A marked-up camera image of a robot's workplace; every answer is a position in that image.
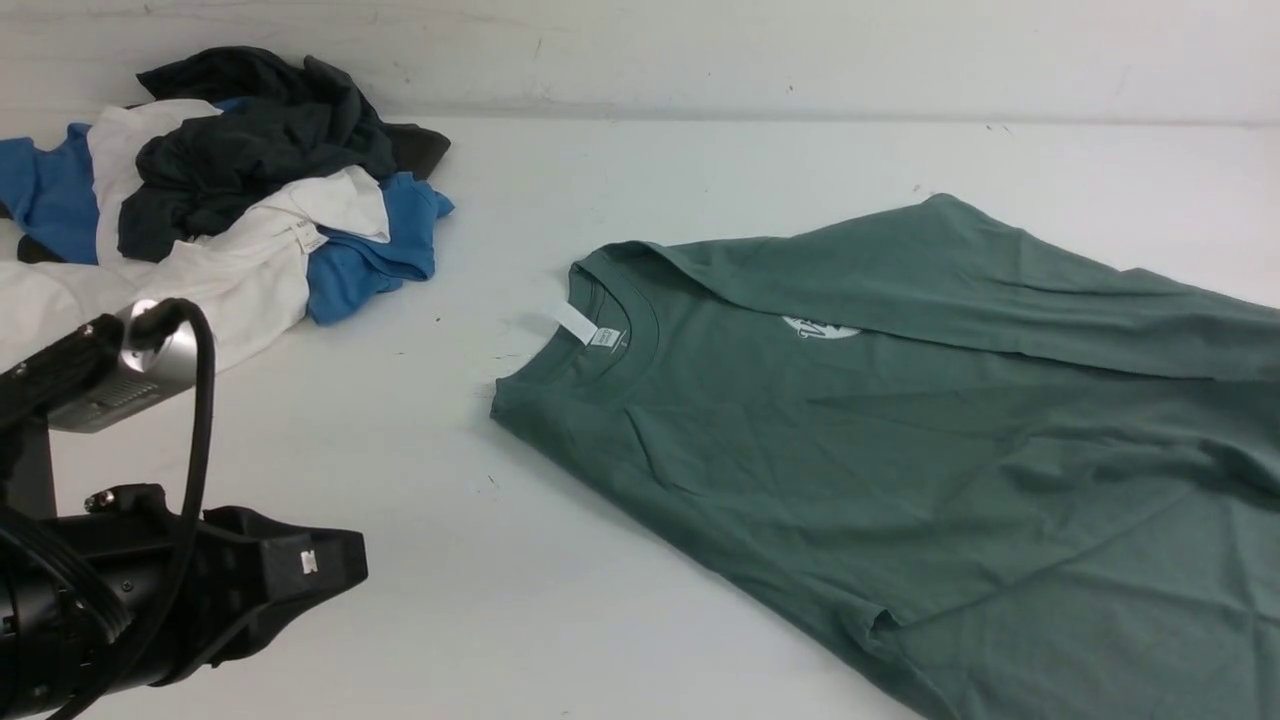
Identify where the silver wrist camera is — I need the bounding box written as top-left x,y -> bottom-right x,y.
47,299 -> 198,434

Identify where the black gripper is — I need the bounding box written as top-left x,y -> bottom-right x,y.
1,506 -> 369,719

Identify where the dark grey shirt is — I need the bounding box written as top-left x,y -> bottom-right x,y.
1,46 -> 451,264

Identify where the green long-sleeved shirt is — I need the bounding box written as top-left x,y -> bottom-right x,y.
492,193 -> 1279,719

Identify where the white shirt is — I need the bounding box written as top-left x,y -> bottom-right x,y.
1,100 -> 390,369

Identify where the black camera cable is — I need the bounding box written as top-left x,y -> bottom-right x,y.
45,297 -> 218,720

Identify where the blue shirt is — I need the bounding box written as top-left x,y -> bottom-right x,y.
3,100 -> 453,325

